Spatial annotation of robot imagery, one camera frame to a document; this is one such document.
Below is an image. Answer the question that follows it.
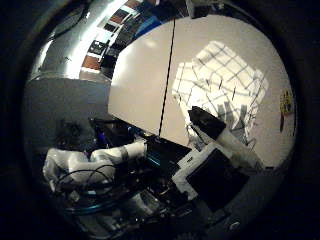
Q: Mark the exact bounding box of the black cable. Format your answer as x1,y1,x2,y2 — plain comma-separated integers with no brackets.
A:
54,164,116,198

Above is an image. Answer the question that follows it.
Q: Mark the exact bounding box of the background shelving with boxes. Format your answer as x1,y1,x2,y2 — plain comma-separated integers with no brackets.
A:
79,0,162,79

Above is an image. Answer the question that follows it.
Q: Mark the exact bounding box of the clear spray bottle yellow label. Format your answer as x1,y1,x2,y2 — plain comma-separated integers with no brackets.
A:
279,87,298,136

